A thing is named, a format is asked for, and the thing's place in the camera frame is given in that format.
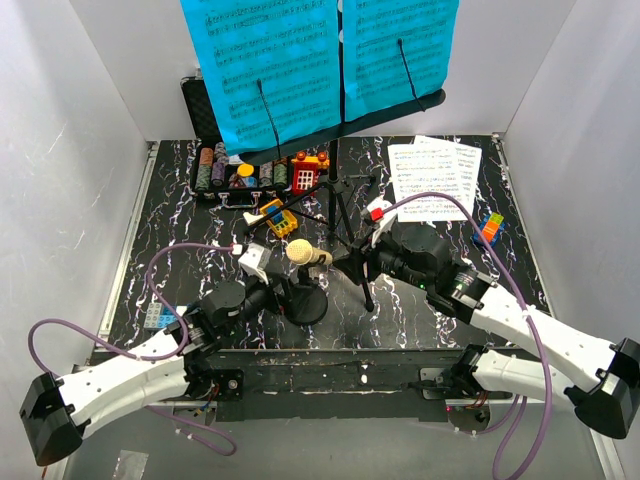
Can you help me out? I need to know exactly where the blue sheet music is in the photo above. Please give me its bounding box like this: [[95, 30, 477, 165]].
[[181, 0, 341, 154], [342, 0, 459, 121]]

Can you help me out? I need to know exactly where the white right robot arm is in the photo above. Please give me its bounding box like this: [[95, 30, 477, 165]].
[[334, 226, 639, 439]]

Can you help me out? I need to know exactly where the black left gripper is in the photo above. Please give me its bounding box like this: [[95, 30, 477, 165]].
[[221, 268, 313, 338]]

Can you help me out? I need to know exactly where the orange green blue block toy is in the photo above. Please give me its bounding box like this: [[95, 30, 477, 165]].
[[472, 212, 506, 247]]

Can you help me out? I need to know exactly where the black music stand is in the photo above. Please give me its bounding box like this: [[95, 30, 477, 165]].
[[219, 0, 447, 314]]

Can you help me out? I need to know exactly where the blue grey block stack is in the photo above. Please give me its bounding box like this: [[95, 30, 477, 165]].
[[143, 302, 177, 331]]

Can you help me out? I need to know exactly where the blue sheet music right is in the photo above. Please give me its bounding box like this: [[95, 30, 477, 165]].
[[342, 0, 459, 121]]

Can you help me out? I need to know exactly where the red yellow toy block house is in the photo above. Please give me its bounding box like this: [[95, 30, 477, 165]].
[[292, 151, 330, 195]]

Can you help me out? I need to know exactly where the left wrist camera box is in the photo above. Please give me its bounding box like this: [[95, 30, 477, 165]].
[[238, 243, 271, 285]]

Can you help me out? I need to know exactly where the white sheet music page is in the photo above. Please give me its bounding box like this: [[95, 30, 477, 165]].
[[387, 138, 473, 223]]

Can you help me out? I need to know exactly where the white sheet music page under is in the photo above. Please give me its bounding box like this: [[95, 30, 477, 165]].
[[414, 135, 482, 213]]

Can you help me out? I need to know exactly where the black microphone stand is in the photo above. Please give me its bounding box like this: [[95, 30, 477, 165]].
[[285, 266, 328, 327]]

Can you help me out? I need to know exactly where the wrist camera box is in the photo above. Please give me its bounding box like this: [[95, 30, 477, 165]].
[[365, 197, 398, 234], [238, 243, 271, 285]]

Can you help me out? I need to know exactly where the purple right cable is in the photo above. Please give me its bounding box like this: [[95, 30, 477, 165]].
[[382, 192, 554, 480]]

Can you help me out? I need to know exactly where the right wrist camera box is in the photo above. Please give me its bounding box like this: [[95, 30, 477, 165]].
[[365, 197, 398, 234]]

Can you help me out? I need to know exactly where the white toy block piece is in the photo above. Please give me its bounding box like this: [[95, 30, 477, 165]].
[[243, 212, 264, 226]]

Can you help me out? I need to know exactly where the blue sheet music left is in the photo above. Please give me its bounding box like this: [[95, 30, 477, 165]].
[[181, 0, 341, 154]]

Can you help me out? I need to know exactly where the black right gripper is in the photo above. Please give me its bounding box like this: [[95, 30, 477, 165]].
[[331, 224, 431, 292]]

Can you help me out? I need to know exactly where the black poker chip case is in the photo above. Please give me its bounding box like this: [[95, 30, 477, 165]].
[[180, 76, 293, 209]]

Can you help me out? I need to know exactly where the yellow blue block toy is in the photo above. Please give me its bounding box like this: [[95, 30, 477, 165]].
[[259, 198, 298, 239]]

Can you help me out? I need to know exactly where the yellow dealer button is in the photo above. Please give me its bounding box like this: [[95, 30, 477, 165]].
[[237, 163, 254, 178]]

